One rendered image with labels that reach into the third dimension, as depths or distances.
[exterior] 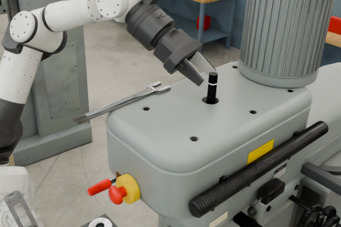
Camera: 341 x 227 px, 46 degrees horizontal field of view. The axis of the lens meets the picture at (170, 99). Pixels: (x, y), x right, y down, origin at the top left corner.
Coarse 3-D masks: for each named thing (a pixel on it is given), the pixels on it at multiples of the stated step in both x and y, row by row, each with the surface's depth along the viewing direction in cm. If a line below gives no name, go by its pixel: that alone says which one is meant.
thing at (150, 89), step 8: (152, 88) 92; (160, 88) 92; (168, 88) 93; (128, 96) 88; (136, 96) 89; (144, 96) 90; (112, 104) 85; (120, 104) 85; (88, 112) 82; (96, 112) 82; (104, 112) 83; (80, 120) 79; (88, 120) 81
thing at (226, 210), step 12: (276, 168) 99; (288, 168) 104; (264, 180) 97; (240, 192) 90; (252, 192) 95; (228, 204) 89; (240, 204) 93; (192, 216) 87; (204, 216) 84; (216, 216) 87; (228, 216) 91
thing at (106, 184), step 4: (104, 180) 92; (108, 180) 92; (112, 180) 93; (96, 184) 91; (100, 184) 91; (104, 184) 91; (108, 184) 92; (88, 188) 90; (92, 188) 90; (96, 188) 90; (100, 188) 90; (104, 188) 91; (108, 188) 92; (88, 192) 90; (92, 192) 89; (96, 192) 90
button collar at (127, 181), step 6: (126, 174) 82; (120, 180) 82; (126, 180) 80; (132, 180) 81; (126, 186) 80; (132, 186) 80; (138, 186) 81; (132, 192) 80; (138, 192) 80; (126, 198) 82; (132, 198) 80; (138, 198) 81
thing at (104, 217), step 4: (100, 216) 162; (104, 216) 162; (92, 220) 160; (96, 220) 158; (100, 220) 158; (104, 220) 158; (108, 220) 158; (84, 224) 158; (88, 224) 158; (92, 224) 156; (96, 224) 156; (100, 224) 158; (104, 224) 157; (108, 224) 156; (112, 224) 158
